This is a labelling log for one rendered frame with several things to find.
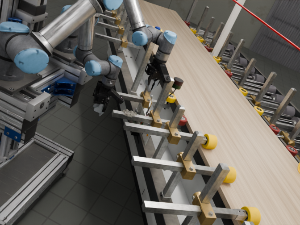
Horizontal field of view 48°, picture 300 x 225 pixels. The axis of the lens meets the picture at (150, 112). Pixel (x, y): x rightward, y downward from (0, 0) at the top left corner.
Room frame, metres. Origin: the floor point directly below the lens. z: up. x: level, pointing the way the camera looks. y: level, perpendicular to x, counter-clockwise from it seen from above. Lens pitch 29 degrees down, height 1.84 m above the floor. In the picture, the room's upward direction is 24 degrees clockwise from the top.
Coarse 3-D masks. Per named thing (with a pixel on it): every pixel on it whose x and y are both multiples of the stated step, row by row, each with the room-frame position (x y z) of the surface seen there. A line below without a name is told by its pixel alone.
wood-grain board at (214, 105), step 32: (192, 32) 3.83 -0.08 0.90; (192, 64) 2.79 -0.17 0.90; (192, 96) 2.15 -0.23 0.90; (224, 96) 2.39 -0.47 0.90; (192, 128) 1.73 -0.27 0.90; (224, 128) 1.89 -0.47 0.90; (256, 128) 2.09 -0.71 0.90; (224, 160) 1.54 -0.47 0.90; (256, 160) 1.68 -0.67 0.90; (288, 160) 1.84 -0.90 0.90; (224, 192) 1.27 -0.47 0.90; (256, 192) 1.38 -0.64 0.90; (288, 192) 1.50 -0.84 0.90; (288, 224) 1.25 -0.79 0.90
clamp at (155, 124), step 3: (150, 111) 1.77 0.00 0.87; (150, 114) 1.75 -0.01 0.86; (153, 117) 1.71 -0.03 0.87; (156, 117) 1.72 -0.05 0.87; (159, 117) 1.74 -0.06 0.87; (153, 120) 1.69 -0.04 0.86; (156, 120) 1.70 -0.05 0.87; (153, 123) 1.68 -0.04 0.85; (156, 123) 1.67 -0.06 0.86; (159, 123) 1.68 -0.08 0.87; (153, 126) 1.67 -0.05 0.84; (156, 126) 1.68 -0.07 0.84; (159, 126) 1.68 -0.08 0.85
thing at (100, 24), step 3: (96, 24) 2.98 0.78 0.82; (99, 24) 2.99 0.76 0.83; (102, 24) 3.00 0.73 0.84; (105, 24) 3.02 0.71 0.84; (105, 27) 3.01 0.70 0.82; (108, 27) 3.02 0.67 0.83; (111, 27) 3.03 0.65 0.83; (114, 27) 3.05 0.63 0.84; (117, 27) 3.08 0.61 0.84; (117, 30) 3.06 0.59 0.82; (129, 30) 3.14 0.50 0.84; (129, 33) 3.11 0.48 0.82; (132, 33) 3.12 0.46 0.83
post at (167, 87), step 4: (172, 80) 1.75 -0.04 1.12; (164, 84) 1.76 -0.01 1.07; (168, 84) 1.74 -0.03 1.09; (172, 84) 1.75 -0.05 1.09; (164, 88) 1.74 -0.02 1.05; (168, 88) 1.74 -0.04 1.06; (164, 92) 1.74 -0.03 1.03; (168, 92) 1.75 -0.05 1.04; (160, 96) 1.75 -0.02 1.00; (164, 96) 1.74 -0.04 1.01; (160, 100) 1.74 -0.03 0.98; (164, 100) 1.75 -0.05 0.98; (156, 104) 1.75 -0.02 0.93; (160, 104) 1.74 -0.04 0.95; (156, 108) 1.74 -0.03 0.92; (160, 108) 1.75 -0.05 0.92; (152, 112) 1.76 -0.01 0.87; (156, 112) 1.74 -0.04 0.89
